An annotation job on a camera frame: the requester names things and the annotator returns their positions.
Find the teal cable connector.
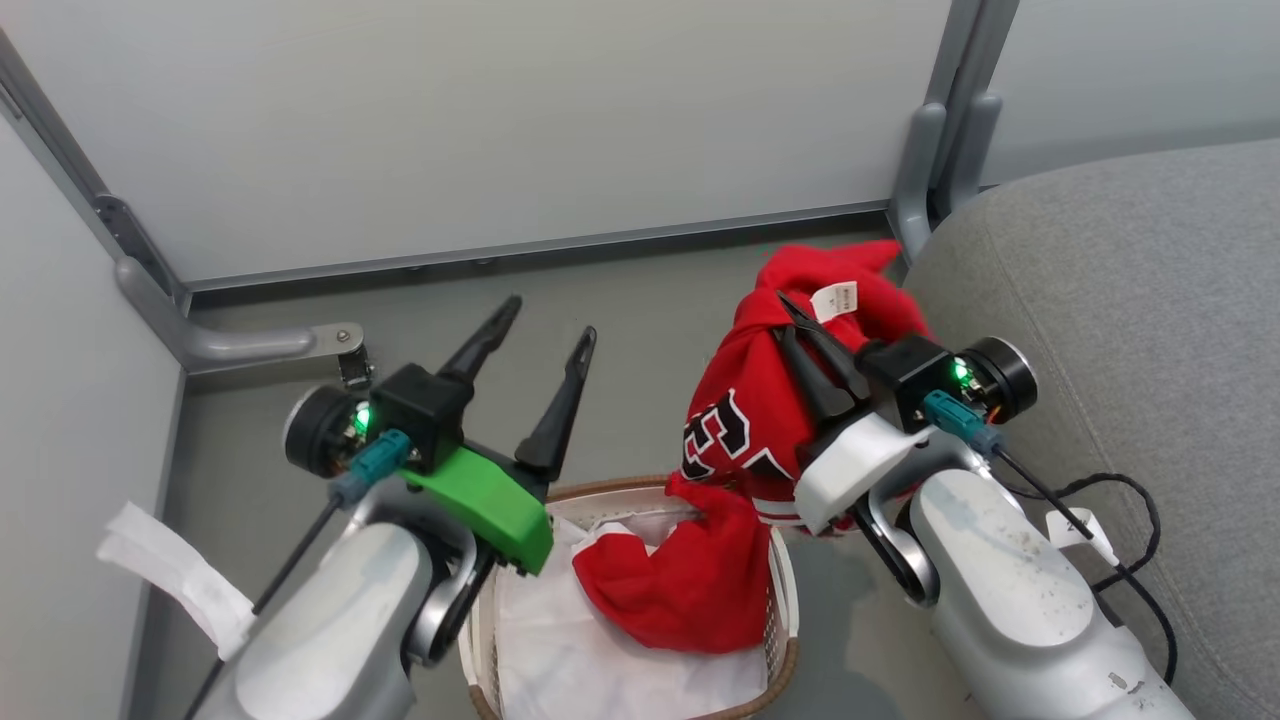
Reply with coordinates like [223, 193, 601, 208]
[330, 430, 414, 509]
[921, 390, 1005, 459]

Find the grey fabric sofa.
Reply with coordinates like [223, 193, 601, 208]
[900, 138, 1280, 720]

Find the grey partition foot with plate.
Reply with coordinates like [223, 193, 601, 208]
[115, 255, 366, 377]

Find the white tape strip tag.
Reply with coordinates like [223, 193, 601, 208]
[97, 500, 257, 662]

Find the red basketball jersey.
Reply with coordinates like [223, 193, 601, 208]
[572, 240, 936, 655]

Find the looped black right arm cable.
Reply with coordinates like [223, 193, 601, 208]
[1000, 472, 1163, 593]

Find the grey slanted partition post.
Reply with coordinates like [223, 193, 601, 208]
[0, 28, 193, 313]

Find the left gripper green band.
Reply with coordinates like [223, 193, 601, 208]
[400, 294, 599, 578]

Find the grey double partition foot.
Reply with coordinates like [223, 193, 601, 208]
[888, 92, 1004, 264]

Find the left teal cable connector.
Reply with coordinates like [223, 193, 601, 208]
[330, 430, 414, 509]

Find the grey partition base rail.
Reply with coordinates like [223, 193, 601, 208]
[185, 200, 893, 297]

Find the white wicker-rimmed laundry basket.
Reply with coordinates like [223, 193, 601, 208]
[458, 475, 801, 720]

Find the white cloth basket liner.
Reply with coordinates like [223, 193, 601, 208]
[495, 505, 771, 720]

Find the right teal cable connector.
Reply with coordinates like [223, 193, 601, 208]
[921, 390, 1005, 459]

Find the small white cable label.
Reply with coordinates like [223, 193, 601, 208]
[1045, 508, 1122, 569]

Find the grey upright partition post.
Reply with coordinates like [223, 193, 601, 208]
[925, 0, 1023, 201]

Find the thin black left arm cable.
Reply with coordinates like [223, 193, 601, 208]
[185, 495, 346, 720]

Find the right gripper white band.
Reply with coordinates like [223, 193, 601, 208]
[773, 290, 938, 538]

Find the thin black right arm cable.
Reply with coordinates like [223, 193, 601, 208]
[995, 450, 1181, 687]

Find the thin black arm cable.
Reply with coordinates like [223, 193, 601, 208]
[995, 450, 1181, 687]
[185, 495, 346, 720]

